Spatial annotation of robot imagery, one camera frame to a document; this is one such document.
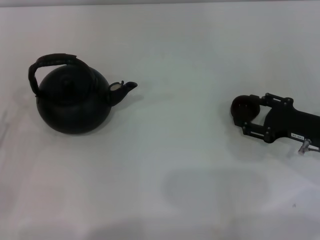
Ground small black teacup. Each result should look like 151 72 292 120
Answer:
230 94 261 121

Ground black round teapot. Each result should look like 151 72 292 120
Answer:
28 52 139 135

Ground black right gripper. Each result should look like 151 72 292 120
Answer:
234 92 320 149

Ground silver right gripper cable plug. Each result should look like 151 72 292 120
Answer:
297 138 320 154

